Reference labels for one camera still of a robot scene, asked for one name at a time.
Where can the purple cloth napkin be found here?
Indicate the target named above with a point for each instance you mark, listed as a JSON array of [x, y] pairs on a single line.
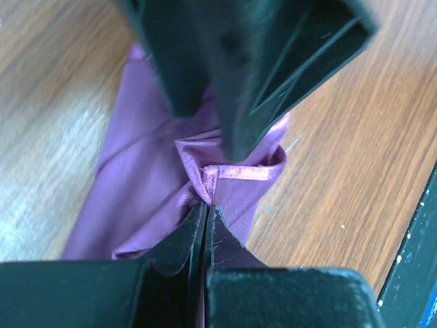
[[154, 168]]

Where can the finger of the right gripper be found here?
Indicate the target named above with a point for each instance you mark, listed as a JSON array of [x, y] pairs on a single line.
[[267, 56], [170, 33]]

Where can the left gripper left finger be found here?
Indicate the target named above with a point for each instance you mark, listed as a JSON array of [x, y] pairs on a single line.
[[171, 276]]

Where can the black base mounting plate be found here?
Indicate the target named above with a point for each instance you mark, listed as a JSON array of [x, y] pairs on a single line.
[[408, 296]]

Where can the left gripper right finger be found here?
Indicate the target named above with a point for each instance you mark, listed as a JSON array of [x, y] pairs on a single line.
[[233, 277]]

